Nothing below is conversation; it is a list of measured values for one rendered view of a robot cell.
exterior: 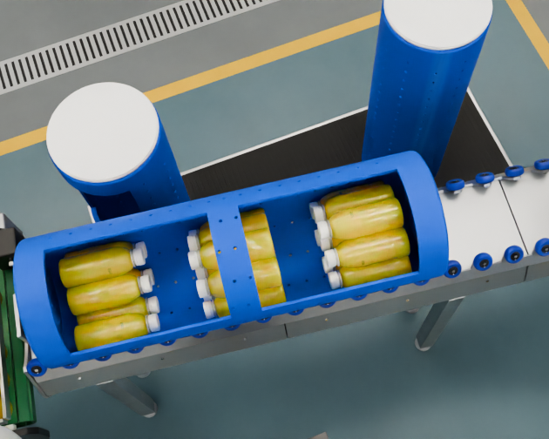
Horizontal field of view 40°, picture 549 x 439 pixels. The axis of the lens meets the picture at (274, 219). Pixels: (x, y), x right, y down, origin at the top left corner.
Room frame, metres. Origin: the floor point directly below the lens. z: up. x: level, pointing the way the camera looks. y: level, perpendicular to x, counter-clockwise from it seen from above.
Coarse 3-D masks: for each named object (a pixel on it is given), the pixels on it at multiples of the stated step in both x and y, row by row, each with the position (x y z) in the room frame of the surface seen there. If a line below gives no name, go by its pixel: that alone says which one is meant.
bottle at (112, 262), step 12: (96, 252) 0.60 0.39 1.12; (108, 252) 0.60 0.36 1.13; (120, 252) 0.59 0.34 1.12; (132, 252) 0.60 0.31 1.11; (60, 264) 0.58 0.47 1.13; (72, 264) 0.58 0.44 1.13; (84, 264) 0.57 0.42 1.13; (96, 264) 0.57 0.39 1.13; (108, 264) 0.57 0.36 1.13; (120, 264) 0.57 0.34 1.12; (132, 264) 0.57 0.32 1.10; (60, 276) 0.55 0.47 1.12; (72, 276) 0.55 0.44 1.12; (84, 276) 0.55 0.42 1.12; (96, 276) 0.55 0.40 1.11; (108, 276) 0.55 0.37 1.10
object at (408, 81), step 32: (384, 32) 1.18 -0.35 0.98; (384, 64) 1.16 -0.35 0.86; (416, 64) 1.09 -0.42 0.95; (448, 64) 1.07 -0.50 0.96; (384, 96) 1.14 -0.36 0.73; (416, 96) 1.08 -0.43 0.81; (448, 96) 1.07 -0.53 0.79; (384, 128) 1.12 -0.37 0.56; (416, 128) 1.07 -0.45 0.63; (448, 128) 1.10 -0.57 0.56
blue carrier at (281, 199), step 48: (240, 192) 0.67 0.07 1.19; (288, 192) 0.64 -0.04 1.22; (432, 192) 0.60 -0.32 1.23; (48, 240) 0.61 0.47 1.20; (96, 240) 0.66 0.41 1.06; (144, 240) 0.65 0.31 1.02; (240, 240) 0.55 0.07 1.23; (288, 240) 0.63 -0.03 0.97; (432, 240) 0.51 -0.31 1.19; (48, 288) 0.56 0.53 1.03; (192, 288) 0.55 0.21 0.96; (240, 288) 0.46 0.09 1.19; (288, 288) 0.52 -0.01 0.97; (336, 288) 0.49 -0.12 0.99; (384, 288) 0.46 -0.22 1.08; (48, 336) 0.41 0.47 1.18; (144, 336) 0.40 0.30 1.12
